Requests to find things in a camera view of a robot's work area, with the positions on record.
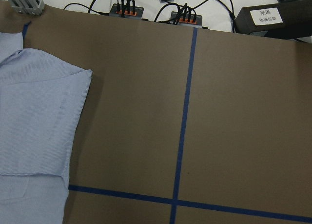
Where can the light blue striped shirt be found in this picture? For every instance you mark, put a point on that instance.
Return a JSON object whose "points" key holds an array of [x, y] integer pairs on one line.
{"points": [[41, 100]]}

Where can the black USB hub far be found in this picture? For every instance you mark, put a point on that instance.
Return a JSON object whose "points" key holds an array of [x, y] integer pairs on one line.
{"points": [[186, 19]]}

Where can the black usb hub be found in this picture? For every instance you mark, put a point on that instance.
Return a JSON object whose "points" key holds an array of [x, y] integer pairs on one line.
{"points": [[131, 12], [186, 19]]}

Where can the black USB hub near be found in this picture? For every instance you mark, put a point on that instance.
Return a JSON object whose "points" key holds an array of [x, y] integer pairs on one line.
{"points": [[131, 12]]}

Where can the black labelled box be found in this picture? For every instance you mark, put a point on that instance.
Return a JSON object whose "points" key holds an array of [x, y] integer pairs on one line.
{"points": [[289, 20]]}

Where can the aluminium frame post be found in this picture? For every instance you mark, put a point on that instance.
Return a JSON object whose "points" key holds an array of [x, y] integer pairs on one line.
{"points": [[31, 7]]}

